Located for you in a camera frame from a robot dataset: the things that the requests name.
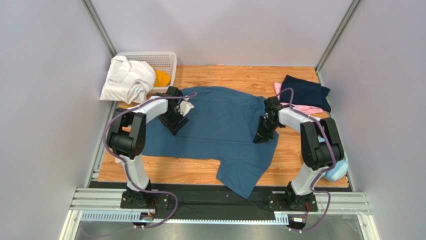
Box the white t shirt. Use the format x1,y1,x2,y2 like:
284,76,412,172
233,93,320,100
99,55,156,104

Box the light blue headphones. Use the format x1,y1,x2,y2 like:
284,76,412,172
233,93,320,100
322,152,349,182

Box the teal blue t shirt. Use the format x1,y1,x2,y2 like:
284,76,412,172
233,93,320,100
142,86,279,199

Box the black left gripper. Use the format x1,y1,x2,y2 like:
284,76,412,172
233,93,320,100
158,106,190,136

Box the pink folded t shirt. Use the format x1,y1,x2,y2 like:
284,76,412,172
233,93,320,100
273,78,323,115

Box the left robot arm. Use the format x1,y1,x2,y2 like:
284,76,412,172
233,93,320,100
102,86,196,215

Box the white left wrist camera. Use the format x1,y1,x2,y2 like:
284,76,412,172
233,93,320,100
178,100,195,117

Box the white power adapter cube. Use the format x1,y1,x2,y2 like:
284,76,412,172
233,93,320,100
115,157,123,166

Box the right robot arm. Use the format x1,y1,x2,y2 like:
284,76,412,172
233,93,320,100
253,96,344,211

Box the orange t shirt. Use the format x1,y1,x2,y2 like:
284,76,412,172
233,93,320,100
154,69,172,88

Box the white plastic laundry basket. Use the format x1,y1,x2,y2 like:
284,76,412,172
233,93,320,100
116,51,178,93

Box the right aluminium frame post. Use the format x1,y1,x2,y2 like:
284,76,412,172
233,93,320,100
315,0,363,74

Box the left aluminium frame post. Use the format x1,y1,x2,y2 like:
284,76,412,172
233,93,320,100
81,0,117,57

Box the aluminium frame post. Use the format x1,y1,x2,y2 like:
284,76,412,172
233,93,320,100
315,0,363,74
81,0,117,57

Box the navy folded t shirt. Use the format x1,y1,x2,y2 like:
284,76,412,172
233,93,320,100
274,75,332,115

